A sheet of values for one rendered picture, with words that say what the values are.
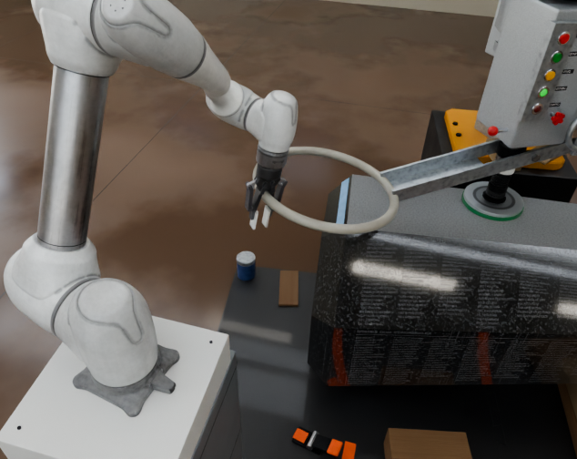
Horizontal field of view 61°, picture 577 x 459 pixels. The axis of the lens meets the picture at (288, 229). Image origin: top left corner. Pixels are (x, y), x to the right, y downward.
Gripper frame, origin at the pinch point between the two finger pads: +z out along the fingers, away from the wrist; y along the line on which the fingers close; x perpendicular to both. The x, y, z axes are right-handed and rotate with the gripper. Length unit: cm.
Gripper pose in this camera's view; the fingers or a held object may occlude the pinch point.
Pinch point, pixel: (259, 218)
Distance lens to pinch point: 156.6
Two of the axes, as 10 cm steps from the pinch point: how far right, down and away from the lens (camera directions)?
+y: 8.7, -1.5, 4.7
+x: -4.6, -6.1, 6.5
